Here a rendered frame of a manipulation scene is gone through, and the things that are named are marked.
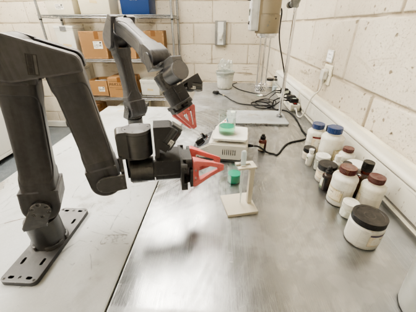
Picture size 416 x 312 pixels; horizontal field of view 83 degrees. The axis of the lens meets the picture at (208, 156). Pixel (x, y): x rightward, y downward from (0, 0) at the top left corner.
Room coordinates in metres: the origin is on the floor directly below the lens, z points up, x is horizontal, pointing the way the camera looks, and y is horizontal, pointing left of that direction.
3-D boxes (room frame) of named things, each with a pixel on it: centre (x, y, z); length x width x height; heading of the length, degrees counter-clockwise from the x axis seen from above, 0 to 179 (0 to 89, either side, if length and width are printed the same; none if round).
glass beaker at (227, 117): (0.77, -0.06, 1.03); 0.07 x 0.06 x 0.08; 153
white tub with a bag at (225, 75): (1.84, -0.13, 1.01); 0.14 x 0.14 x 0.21
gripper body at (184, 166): (0.45, 0.08, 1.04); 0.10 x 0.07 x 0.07; 11
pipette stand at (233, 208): (0.49, -0.08, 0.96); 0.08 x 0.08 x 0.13; 11
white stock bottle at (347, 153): (0.66, -0.44, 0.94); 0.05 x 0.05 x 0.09
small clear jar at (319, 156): (0.67, -0.38, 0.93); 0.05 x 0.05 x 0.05
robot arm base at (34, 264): (0.36, 0.34, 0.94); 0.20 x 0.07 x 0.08; 177
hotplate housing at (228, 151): (0.78, -0.06, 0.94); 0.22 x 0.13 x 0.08; 80
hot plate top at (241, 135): (0.77, -0.08, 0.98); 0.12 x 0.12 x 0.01; 80
